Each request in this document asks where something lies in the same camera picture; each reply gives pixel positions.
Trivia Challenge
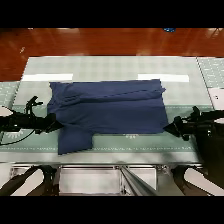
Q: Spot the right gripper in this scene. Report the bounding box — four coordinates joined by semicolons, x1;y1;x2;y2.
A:
162;115;185;138

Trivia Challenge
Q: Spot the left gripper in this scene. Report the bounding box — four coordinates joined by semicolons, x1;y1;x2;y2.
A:
35;113;65;135

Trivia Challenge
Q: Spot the blue T-shirt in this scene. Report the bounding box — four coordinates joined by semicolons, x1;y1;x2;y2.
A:
46;78;170;156

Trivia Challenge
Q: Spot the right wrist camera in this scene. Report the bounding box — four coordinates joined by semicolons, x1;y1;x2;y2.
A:
188;105;202;122

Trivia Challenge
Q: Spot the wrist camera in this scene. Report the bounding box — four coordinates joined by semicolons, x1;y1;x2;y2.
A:
25;95;45;117
188;105;202;122

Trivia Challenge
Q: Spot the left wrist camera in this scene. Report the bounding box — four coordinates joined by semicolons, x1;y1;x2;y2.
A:
25;95;45;117

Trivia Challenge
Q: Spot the black cable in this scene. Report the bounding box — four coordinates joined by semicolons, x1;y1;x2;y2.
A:
0;128;37;147

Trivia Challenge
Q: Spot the silver frame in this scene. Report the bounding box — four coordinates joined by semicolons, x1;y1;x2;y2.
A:
0;161;224;197

